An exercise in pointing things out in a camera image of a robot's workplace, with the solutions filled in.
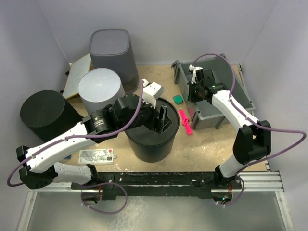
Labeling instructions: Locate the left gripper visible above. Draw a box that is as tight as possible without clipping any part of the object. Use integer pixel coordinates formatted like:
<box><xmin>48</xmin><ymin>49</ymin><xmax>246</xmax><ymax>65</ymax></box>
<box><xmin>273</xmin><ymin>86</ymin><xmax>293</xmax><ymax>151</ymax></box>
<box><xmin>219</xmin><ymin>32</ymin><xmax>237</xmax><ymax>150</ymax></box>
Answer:
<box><xmin>119</xmin><ymin>95</ymin><xmax>173</xmax><ymax>134</ymax></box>

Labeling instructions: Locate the black smooth round bin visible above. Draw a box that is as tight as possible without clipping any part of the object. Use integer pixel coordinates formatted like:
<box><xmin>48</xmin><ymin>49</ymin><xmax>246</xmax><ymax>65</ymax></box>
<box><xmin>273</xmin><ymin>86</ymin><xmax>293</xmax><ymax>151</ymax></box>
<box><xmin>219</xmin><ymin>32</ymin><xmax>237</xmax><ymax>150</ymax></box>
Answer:
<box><xmin>125</xmin><ymin>98</ymin><xmax>180</xmax><ymax>163</ymax></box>

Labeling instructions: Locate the grey plastic tray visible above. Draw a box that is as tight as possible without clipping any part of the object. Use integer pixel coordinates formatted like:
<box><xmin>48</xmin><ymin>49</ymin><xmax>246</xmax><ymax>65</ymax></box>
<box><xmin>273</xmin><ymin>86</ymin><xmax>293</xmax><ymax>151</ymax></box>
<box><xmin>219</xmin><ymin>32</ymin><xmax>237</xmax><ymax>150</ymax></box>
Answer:
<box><xmin>171</xmin><ymin>56</ymin><xmax>256</xmax><ymax>130</ymax></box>

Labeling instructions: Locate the light grey round bin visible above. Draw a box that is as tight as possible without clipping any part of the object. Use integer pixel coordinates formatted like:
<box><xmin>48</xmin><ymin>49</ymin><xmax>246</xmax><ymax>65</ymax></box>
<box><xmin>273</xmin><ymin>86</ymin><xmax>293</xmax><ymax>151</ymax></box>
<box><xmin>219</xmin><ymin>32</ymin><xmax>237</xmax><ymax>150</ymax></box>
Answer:
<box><xmin>78</xmin><ymin>68</ymin><xmax>125</xmax><ymax>115</ymax></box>

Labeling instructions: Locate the grey mesh bin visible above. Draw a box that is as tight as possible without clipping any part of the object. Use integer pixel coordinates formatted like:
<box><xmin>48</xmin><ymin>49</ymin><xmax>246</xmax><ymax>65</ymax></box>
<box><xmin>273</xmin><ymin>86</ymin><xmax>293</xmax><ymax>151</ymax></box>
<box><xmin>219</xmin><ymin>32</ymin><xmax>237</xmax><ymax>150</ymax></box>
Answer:
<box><xmin>89</xmin><ymin>29</ymin><xmax>139</xmax><ymax>93</ymax></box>

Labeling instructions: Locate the black ribbed bin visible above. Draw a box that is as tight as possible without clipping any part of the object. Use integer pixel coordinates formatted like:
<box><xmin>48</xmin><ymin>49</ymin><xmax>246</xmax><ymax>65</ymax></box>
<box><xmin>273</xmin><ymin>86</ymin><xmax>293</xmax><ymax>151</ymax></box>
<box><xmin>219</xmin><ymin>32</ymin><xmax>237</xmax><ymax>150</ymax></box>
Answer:
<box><xmin>20</xmin><ymin>90</ymin><xmax>83</xmax><ymax>142</ymax></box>

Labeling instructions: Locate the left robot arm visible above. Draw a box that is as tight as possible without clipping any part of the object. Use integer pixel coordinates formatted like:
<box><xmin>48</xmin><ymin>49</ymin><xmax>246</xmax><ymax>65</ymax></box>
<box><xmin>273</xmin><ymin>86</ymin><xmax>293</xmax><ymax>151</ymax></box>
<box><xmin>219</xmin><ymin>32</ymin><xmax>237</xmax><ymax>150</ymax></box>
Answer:
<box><xmin>16</xmin><ymin>94</ymin><xmax>173</xmax><ymax>189</ymax></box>

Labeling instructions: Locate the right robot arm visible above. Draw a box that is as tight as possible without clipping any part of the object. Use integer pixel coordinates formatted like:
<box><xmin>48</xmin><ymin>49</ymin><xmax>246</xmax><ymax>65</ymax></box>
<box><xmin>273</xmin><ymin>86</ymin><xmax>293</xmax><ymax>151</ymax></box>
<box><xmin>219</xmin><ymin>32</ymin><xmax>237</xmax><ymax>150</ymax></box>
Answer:
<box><xmin>188</xmin><ymin>65</ymin><xmax>271</xmax><ymax>188</ymax></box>

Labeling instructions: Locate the pink plastic clip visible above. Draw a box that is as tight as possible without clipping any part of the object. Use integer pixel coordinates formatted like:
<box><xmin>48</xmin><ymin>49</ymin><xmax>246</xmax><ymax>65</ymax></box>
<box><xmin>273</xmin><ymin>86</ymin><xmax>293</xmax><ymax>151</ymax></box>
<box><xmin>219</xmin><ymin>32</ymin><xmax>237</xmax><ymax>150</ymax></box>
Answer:
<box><xmin>179</xmin><ymin>109</ymin><xmax>193</xmax><ymax>135</ymax></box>

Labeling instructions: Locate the dark red small block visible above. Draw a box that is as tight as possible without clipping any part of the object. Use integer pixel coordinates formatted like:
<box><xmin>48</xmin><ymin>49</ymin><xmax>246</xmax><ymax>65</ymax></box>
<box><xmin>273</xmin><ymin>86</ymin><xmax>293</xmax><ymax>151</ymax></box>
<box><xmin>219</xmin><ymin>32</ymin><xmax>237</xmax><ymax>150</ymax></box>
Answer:
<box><xmin>188</xmin><ymin>107</ymin><xmax>195</xmax><ymax>119</ymax></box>

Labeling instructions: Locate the green small box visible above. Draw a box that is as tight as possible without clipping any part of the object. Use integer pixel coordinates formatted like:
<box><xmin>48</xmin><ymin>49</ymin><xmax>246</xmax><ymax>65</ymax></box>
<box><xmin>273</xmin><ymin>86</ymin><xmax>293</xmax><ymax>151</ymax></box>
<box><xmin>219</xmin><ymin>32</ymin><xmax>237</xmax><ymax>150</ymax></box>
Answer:
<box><xmin>173</xmin><ymin>95</ymin><xmax>183</xmax><ymax>105</ymax></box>

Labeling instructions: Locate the white printed card package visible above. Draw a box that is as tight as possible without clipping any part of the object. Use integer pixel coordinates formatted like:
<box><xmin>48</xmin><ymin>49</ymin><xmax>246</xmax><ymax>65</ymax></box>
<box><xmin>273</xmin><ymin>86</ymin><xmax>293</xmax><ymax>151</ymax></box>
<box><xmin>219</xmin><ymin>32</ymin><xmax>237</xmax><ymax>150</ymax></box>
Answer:
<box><xmin>78</xmin><ymin>149</ymin><xmax>117</xmax><ymax>165</ymax></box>

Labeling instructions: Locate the yellow edged whiteboard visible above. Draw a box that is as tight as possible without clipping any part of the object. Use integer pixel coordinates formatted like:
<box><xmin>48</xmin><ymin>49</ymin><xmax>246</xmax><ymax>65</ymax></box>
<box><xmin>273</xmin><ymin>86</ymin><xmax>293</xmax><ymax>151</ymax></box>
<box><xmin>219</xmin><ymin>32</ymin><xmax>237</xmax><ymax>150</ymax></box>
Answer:
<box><xmin>62</xmin><ymin>53</ymin><xmax>92</xmax><ymax>99</ymax></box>

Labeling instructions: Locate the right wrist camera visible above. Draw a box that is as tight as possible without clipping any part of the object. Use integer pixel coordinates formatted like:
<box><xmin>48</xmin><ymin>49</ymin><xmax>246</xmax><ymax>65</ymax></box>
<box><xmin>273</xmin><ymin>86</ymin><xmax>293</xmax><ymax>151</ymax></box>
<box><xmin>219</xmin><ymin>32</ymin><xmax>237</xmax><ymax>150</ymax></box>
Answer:
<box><xmin>189</xmin><ymin>64</ymin><xmax>203</xmax><ymax>84</ymax></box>

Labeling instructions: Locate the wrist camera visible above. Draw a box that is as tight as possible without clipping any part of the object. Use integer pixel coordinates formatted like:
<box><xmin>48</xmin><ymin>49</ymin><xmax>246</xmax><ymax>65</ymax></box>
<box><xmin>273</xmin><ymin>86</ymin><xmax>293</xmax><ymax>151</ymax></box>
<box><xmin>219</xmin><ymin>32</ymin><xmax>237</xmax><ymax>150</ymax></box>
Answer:
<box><xmin>189</xmin><ymin>64</ymin><xmax>203</xmax><ymax>84</ymax></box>
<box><xmin>142</xmin><ymin>79</ymin><xmax>165</xmax><ymax>109</ymax></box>

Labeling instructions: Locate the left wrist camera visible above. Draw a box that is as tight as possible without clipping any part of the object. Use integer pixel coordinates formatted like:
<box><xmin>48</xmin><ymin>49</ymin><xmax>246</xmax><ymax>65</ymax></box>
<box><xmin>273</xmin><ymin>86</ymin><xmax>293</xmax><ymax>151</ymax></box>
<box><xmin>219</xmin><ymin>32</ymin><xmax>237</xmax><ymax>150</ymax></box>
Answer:
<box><xmin>142</xmin><ymin>79</ymin><xmax>165</xmax><ymax>109</ymax></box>

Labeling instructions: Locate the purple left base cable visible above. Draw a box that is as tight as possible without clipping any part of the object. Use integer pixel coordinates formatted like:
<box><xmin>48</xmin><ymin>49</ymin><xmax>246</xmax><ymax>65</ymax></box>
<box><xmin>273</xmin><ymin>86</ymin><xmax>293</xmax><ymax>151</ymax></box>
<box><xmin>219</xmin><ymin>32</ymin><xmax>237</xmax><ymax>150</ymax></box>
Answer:
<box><xmin>80</xmin><ymin>180</ymin><xmax>128</xmax><ymax>215</ymax></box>

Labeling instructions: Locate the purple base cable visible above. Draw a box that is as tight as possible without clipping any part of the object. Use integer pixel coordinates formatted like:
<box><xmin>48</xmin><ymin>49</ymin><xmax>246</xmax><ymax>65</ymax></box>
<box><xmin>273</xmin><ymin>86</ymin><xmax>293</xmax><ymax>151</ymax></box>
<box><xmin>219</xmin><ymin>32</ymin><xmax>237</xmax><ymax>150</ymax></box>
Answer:
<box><xmin>80</xmin><ymin>180</ymin><xmax>128</xmax><ymax>215</ymax></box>
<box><xmin>215</xmin><ymin>175</ymin><xmax>245</xmax><ymax>208</ymax></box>

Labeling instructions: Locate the black base frame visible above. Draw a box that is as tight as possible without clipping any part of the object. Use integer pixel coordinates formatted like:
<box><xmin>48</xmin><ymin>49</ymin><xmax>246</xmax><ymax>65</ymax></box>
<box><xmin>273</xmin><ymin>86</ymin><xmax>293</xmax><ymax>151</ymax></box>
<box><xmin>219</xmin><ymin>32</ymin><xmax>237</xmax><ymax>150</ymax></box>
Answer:
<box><xmin>71</xmin><ymin>172</ymin><xmax>242</xmax><ymax>200</ymax></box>

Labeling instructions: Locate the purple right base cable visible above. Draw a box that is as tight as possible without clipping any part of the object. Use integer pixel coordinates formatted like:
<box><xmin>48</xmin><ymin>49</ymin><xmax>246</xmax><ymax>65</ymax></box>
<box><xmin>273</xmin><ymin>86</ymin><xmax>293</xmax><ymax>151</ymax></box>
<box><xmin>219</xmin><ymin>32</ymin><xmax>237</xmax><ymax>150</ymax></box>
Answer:
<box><xmin>215</xmin><ymin>175</ymin><xmax>245</xmax><ymax>208</ymax></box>

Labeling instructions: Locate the aluminium rail frame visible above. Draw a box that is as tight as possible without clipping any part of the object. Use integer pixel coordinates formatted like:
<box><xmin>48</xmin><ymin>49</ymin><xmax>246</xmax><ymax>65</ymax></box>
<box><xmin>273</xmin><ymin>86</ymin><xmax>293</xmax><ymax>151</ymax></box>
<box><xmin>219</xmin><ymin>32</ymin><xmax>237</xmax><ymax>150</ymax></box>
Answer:
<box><xmin>15</xmin><ymin>63</ymin><xmax>294</xmax><ymax>231</ymax></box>

